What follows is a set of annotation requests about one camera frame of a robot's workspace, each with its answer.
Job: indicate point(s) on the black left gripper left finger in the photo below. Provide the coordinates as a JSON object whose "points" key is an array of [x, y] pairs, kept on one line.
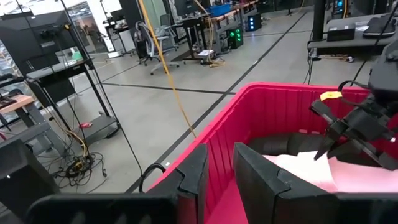
{"points": [[189, 186]]}

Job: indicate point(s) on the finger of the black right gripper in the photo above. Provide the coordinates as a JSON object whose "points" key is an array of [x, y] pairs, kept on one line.
{"points": [[332, 119], [382, 158]]}

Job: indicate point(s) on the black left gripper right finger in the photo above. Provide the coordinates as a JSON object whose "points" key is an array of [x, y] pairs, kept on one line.
{"points": [[264, 199]]}

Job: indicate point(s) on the black slide sandal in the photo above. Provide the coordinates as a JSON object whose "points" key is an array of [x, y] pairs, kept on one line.
{"points": [[269, 144], [351, 157], [306, 143]]}

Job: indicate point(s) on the pale pink slide sandal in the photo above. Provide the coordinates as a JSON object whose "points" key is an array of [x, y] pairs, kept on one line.
{"points": [[311, 174]]}

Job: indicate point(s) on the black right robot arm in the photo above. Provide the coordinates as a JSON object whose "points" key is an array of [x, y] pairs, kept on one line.
{"points": [[385, 71]]}

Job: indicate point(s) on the red plastic bin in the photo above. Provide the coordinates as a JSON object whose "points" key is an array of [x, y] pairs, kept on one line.
{"points": [[264, 109]]}

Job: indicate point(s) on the grey desk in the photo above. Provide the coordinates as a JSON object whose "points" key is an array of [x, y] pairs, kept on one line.
{"points": [[360, 42]]}

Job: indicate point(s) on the small black box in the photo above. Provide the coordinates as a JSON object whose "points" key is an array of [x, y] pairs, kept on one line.
{"points": [[341, 32]]}

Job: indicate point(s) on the black padded case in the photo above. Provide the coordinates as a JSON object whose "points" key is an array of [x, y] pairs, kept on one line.
{"points": [[381, 26]]}

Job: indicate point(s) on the small red object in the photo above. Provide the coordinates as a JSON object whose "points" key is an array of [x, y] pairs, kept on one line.
{"points": [[85, 125]]}

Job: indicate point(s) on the computer tower blue lights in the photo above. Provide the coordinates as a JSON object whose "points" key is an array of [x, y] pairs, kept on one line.
{"points": [[254, 22]]}

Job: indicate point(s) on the computer tower green lights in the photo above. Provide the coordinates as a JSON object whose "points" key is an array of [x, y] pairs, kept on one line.
{"points": [[234, 39]]}

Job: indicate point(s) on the flat white box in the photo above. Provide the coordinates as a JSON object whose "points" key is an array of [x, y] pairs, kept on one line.
{"points": [[206, 53]]}

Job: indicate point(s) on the wooden work table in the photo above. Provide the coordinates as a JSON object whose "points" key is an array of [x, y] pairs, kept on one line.
{"points": [[236, 12]]}

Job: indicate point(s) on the white mesh office chair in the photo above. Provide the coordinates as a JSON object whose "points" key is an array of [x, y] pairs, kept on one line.
{"points": [[149, 40]]}

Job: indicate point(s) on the blue plastic crate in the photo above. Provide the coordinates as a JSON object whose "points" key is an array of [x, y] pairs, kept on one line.
{"points": [[220, 10]]}

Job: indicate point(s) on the black office desk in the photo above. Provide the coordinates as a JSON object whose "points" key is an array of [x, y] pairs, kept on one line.
{"points": [[196, 21]]}

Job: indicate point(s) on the large black box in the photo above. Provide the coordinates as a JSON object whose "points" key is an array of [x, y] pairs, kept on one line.
{"points": [[21, 177]]}

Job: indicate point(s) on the wooden bench top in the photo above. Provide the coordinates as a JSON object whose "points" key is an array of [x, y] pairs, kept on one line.
{"points": [[15, 102]]}

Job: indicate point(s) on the black rolling stand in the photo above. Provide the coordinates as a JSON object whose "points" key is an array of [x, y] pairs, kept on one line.
{"points": [[46, 34]]}

